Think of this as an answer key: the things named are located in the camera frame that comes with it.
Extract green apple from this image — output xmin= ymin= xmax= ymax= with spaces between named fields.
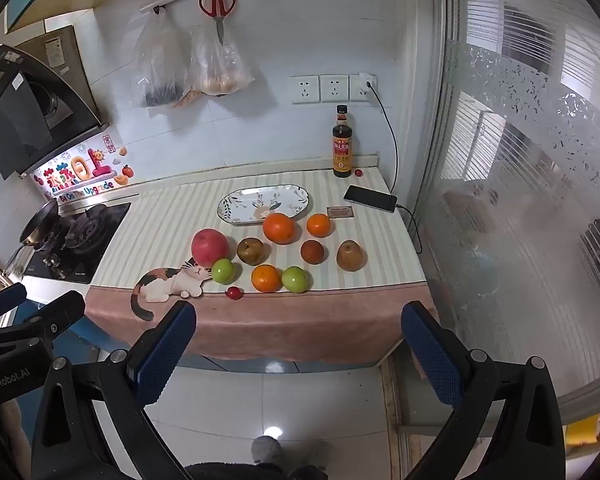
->
xmin=281 ymin=266 xmax=309 ymax=293
xmin=211 ymin=258 xmax=237 ymax=284

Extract black charging cable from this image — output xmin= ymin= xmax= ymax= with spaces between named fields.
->
xmin=367 ymin=82 xmax=425 ymax=255

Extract person's dark clothing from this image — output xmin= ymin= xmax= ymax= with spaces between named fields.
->
xmin=182 ymin=462 xmax=331 ymax=480

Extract black gas stove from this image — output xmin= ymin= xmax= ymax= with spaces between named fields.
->
xmin=22 ymin=201 xmax=132 ymax=285

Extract grey slipper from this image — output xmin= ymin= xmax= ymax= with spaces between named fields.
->
xmin=251 ymin=436 xmax=282 ymax=465

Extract large orange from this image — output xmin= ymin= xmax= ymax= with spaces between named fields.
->
xmin=262 ymin=213 xmax=297 ymax=245

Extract striped cat print tablecloth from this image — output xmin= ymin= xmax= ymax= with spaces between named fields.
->
xmin=82 ymin=167 xmax=438 ymax=367

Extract black frying pan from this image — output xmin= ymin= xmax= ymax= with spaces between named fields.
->
xmin=2 ymin=199 xmax=63 ymax=272

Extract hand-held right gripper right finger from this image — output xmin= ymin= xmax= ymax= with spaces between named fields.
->
xmin=400 ymin=301 xmax=566 ymax=480

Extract yellow package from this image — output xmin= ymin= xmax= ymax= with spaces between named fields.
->
xmin=562 ymin=405 xmax=600 ymax=457

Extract frosted glass sliding door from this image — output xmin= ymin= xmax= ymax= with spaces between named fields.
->
xmin=415 ymin=0 xmax=600 ymax=411

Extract colourful wall sticker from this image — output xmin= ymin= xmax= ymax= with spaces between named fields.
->
xmin=32 ymin=135 xmax=133 ymax=204

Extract black smartphone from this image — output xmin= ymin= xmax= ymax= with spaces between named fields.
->
xmin=343 ymin=185 xmax=398 ymax=214

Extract dark red-brown fruit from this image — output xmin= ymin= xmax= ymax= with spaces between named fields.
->
xmin=300 ymin=240 xmax=326 ymax=265

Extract clear plastic bag pale contents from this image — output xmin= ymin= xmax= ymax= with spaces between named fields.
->
xmin=172 ymin=22 xmax=256 ymax=109

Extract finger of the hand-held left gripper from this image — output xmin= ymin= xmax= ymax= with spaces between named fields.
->
xmin=0 ymin=282 xmax=28 ymax=322
xmin=0 ymin=290 xmax=87 ymax=347

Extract black range hood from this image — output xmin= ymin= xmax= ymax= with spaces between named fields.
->
xmin=0 ymin=25 xmax=110 ymax=181

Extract medium orange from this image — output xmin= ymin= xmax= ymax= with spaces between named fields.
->
xmin=251 ymin=264 xmax=283 ymax=293

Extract small orange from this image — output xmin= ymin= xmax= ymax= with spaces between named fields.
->
xmin=306 ymin=213 xmax=332 ymax=238

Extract white wall socket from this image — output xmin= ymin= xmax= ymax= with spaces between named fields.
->
xmin=320 ymin=74 xmax=350 ymax=104
xmin=290 ymin=75 xmax=320 ymax=105
xmin=350 ymin=73 xmax=379 ymax=102

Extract red handled scissors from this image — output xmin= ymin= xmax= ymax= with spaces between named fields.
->
xmin=198 ymin=0 xmax=236 ymax=45

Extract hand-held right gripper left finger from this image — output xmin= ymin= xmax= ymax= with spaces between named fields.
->
xmin=30 ymin=300 xmax=198 ymax=480

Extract red apple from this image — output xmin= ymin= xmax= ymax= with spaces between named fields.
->
xmin=190 ymin=228 xmax=231 ymax=269

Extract clear plastic bag dark contents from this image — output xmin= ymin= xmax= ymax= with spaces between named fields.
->
xmin=130 ymin=7 xmax=191 ymax=109

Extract oval floral plate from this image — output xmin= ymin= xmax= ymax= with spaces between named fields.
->
xmin=217 ymin=184 xmax=312 ymax=226

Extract brown pear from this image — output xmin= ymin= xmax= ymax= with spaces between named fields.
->
xmin=236 ymin=237 xmax=265 ymax=266
xmin=336 ymin=240 xmax=368 ymax=272

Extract dark soy sauce bottle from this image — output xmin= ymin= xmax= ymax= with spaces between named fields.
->
xmin=332 ymin=105 xmax=355 ymax=179

